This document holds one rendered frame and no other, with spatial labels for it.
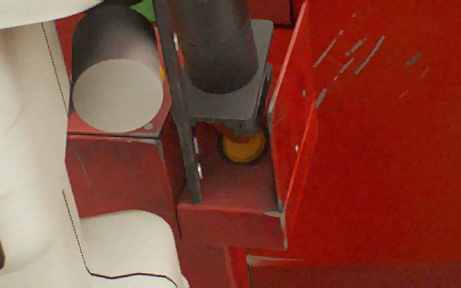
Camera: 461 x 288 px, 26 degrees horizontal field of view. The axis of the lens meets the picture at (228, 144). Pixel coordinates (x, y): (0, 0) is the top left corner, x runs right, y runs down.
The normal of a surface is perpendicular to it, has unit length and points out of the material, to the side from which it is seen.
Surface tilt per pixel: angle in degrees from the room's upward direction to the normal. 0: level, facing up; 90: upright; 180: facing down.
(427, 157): 90
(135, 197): 90
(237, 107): 14
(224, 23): 102
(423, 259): 91
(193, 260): 90
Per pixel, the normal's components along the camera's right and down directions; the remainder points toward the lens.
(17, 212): 0.68, 0.29
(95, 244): 0.22, -0.92
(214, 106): -0.15, -0.58
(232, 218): -0.23, 0.64
